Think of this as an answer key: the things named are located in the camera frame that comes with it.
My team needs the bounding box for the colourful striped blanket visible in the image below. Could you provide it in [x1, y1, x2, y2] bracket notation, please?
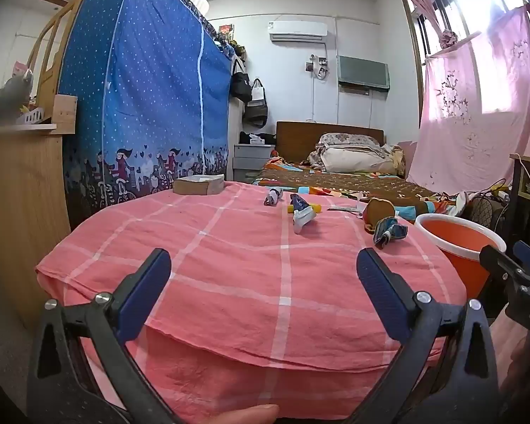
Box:
[252, 156, 465, 227]

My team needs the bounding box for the black electric fan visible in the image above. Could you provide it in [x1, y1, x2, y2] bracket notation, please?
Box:
[467, 193, 507, 232]

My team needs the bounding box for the white air conditioner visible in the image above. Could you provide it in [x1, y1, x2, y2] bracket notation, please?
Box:
[269, 20, 328, 43]

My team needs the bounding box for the brown tissue box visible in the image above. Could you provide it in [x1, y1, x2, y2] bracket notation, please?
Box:
[172, 174, 225, 196]

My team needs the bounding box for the wooden bed headboard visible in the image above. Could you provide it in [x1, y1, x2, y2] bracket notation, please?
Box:
[276, 121, 385, 164]

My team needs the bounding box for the pink checked tablecloth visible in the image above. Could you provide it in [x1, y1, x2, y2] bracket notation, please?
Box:
[35, 180, 469, 424]

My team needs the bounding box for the wall socket with plugs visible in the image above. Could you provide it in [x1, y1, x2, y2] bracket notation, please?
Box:
[304, 54, 329, 81]

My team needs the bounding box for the orange plastic bucket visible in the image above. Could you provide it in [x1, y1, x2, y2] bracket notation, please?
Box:
[414, 214, 507, 302]

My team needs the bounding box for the pink hanging sheet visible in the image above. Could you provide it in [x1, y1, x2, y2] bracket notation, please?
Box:
[406, 4, 530, 195]

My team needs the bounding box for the grey nightstand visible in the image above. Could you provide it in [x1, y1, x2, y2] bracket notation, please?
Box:
[232, 143, 276, 182]

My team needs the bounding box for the white lamp shade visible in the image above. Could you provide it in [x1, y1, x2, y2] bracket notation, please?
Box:
[182, 0, 210, 17]

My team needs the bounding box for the white plastic basket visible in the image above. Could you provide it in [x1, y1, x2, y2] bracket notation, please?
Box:
[16, 108, 44, 125]

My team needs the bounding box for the black hanging bag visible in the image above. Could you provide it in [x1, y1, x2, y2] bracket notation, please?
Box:
[229, 59, 253, 104]

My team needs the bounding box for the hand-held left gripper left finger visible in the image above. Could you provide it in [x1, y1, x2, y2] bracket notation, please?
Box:
[26, 248, 182, 424]

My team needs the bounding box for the blue patterned sock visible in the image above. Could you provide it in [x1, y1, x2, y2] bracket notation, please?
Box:
[373, 217, 408, 249]

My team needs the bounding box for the person's left hand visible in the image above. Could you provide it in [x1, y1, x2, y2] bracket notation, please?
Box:
[199, 404, 280, 424]

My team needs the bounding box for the blue dotted bed curtain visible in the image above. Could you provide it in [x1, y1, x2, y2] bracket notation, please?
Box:
[57, 0, 234, 230]

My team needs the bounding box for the blue white sock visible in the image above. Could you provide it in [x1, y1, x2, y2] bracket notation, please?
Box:
[290, 193, 318, 235]

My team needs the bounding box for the grey plush toy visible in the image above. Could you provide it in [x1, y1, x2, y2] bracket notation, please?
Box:
[0, 70, 34, 127]

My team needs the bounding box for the white tote bag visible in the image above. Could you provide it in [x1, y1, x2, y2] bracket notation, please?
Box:
[249, 78, 268, 103]

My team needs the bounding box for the wooden desk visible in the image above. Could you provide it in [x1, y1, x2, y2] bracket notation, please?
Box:
[508, 154, 530, 239]

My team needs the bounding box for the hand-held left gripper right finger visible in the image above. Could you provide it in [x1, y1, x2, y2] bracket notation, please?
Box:
[349, 248, 501, 424]

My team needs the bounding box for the folded floral quilt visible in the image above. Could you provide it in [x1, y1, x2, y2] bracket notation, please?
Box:
[308, 132, 407, 176]

